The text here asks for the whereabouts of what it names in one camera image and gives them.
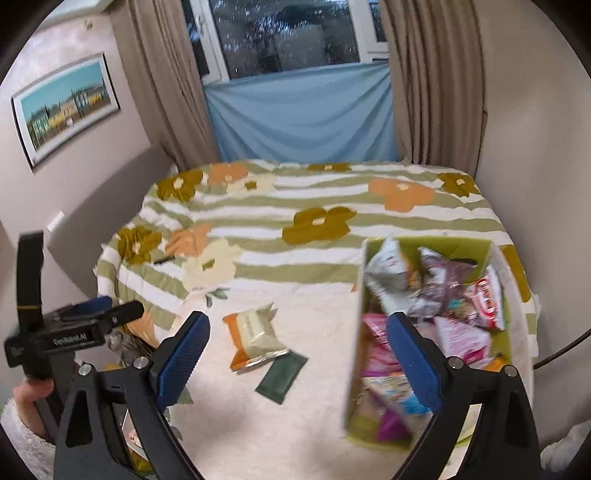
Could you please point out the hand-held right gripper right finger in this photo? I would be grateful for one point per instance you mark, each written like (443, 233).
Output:
(415, 364)

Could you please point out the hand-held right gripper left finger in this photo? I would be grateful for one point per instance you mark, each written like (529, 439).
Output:
(182, 355)

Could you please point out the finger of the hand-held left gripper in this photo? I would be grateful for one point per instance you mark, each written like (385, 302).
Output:
(94, 305)
(124, 314)

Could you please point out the purple chips snack packet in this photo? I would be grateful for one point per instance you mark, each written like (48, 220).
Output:
(392, 424)

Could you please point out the white grey snack packet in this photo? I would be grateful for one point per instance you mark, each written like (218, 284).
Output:
(385, 272)

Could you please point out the green cardboard box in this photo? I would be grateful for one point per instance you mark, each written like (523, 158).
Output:
(457, 247)

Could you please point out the person's left hand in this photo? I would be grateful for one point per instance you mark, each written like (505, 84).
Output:
(27, 392)

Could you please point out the pastel colourful snack packet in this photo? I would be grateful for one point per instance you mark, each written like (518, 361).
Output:
(392, 387)

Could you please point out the magenta snack packet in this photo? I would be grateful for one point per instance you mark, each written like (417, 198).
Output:
(376, 341)

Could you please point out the pink white snack packet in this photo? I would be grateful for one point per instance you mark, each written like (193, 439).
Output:
(461, 339)

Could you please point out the orange white snack packet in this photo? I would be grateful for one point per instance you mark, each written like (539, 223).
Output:
(254, 332)

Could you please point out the dark purple snack packet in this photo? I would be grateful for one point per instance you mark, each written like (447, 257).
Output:
(438, 286)

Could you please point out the red white snack packet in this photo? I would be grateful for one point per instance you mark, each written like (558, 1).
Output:
(487, 300)

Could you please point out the dark green snack packet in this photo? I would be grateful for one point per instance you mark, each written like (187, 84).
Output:
(281, 376)

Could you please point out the cream fleece blanket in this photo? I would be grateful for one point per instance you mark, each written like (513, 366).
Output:
(314, 415)

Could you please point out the white fluffy garment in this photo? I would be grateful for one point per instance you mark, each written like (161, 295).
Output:
(568, 443)

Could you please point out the striped floral blanket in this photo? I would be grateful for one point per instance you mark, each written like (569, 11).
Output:
(277, 203)

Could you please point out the framed landscape picture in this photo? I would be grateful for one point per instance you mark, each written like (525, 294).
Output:
(64, 110)

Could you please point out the beige curtain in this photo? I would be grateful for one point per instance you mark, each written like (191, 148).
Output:
(434, 92)
(161, 92)

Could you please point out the blue cloth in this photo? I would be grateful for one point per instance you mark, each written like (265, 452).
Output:
(300, 115)

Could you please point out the white framed window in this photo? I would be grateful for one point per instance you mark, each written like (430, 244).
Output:
(286, 32)

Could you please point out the white wall switch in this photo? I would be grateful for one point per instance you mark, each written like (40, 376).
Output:
(56, 221)

